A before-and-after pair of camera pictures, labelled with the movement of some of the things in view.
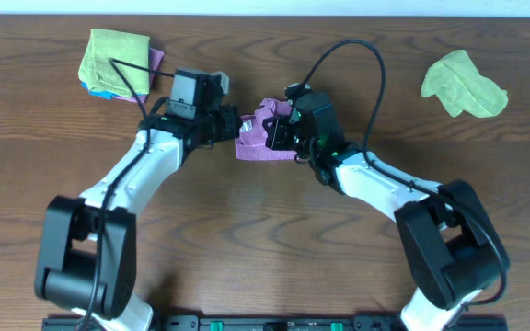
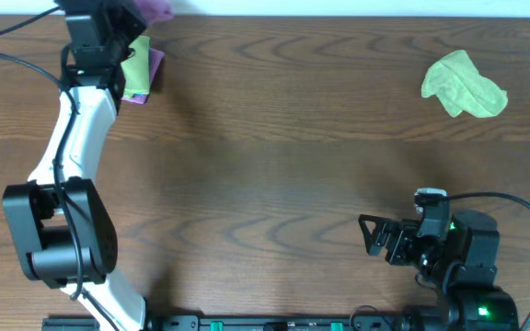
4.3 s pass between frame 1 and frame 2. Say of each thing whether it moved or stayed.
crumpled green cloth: stayed
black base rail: stayed
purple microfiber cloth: moved
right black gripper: moved
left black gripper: moved
